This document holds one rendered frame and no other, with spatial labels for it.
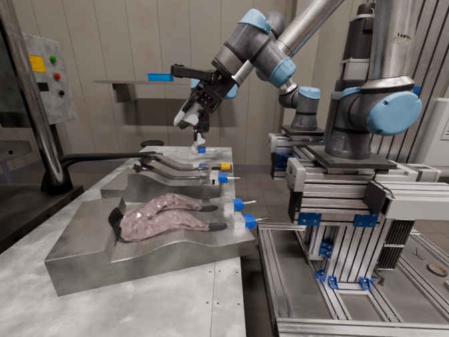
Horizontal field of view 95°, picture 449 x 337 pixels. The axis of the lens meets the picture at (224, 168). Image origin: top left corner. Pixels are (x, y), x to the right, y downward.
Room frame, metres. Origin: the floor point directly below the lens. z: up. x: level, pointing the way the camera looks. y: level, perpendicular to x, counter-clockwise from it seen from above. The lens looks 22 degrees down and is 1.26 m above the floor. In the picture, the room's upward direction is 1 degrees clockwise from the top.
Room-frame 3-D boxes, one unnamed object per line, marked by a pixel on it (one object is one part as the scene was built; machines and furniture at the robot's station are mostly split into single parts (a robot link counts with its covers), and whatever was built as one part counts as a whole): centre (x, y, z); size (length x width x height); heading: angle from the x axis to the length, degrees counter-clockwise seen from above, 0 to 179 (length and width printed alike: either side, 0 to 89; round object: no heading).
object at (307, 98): (1.25, -0.47, 1.20); 0.13 x 0.12 x 0.14; 24
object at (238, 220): (0.57, -0.09, 0.85); 0.13 x 0.05 x 0.05; 107
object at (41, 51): (1.11, 0.97, 0.73); 0.30 x 0.22 x 1.47; 0
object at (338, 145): (0.75, -0.46, 1.09); 0.15 x 0.15 x 0.10
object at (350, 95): (0.74, -0.46, 1.20); 0.13 x 0.12 x 0.14; 176
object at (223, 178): (0.83, 0.00, 0.89); 0.13 x 0.05 x 0.05; 90
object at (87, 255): (0.53, 0.18, 0.85); 0.50 x 0.26 x 0.11; 107
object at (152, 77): (2.70, 0.78, 1.36); 0.27 x 0.18 x 0.09; 89
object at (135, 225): (0.54, 0.18, 0.90); 0.26 x 0.18 x 0.08; 107
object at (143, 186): (0.89, 0.27, 0.87); 0.50 x 0.26 x 0.14; 90
